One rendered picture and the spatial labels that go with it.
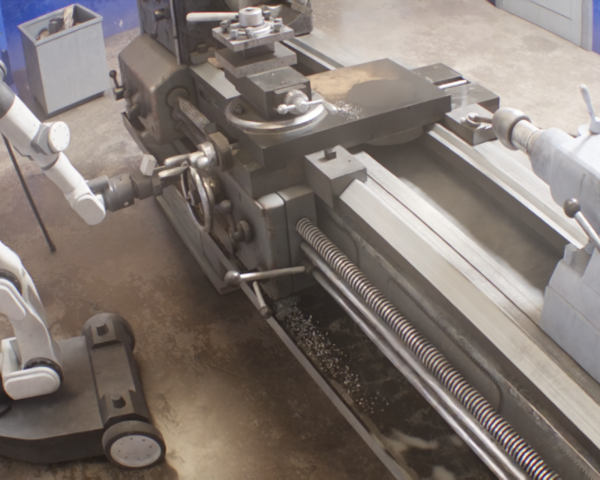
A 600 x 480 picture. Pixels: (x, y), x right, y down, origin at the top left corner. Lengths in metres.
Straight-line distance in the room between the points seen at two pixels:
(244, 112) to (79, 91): 2.78
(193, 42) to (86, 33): 2.00
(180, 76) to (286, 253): 0.95
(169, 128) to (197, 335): 0.73
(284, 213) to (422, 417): 0.61
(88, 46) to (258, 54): 2.67
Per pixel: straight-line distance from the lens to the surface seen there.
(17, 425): 2.34
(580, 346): 1.34
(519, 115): 1.51
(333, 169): 1.79
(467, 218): 1.90
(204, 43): 2.61
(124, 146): 4.02
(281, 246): 1.90
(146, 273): 3.04
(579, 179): 1.30
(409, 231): 1.63
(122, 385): 2.31
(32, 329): 2.17
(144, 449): 2.24
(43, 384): 2.27
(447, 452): 1.75
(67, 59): 4.53
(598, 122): 1.42
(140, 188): 2.00
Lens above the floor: 1.79
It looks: 34 degrees down
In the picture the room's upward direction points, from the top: 6 degrees counter-clockwise
